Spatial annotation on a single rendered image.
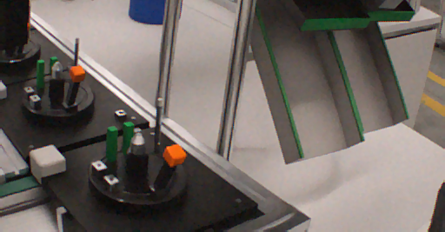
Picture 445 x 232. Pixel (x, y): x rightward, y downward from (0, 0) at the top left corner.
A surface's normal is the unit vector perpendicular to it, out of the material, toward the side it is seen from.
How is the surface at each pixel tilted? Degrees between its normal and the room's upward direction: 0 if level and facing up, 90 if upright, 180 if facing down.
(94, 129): 0
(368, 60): 45
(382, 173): 0
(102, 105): 0
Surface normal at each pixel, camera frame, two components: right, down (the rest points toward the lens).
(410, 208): 0.13, -0.88
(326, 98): 0.45, -0.30
